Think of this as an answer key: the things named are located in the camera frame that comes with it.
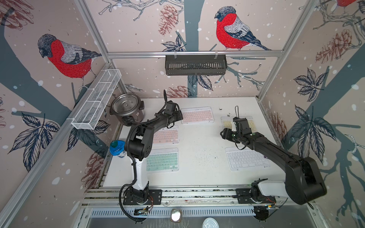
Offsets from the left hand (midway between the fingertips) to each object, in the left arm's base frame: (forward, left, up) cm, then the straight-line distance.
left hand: (182, 112), depth 101 cm
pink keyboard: (-15, +11, -7) cm, 20 cm away
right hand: (-17, -28, +1) cm, 32 cm away
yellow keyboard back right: (-4, -34, -7) cm, 35 cm away
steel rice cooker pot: (+6, +42, -2) cm, 42 cm away
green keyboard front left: (-32, +11, -8) cm, 35 cm away
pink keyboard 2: (+2, -12, -6) cm, 13 cm away
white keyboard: (-32, -40, -7) cm, 52 cm away
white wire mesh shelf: (-10, +48, +23) cm, 54 cm away
